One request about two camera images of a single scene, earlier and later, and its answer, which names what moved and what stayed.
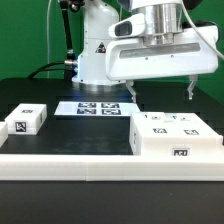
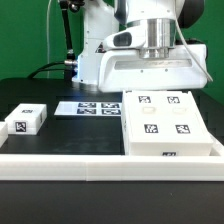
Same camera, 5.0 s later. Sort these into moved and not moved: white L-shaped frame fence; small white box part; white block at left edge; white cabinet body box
Moved: white cabinet body box
Not moved: white L-shaped frame fence; white block at left edge; small white box part
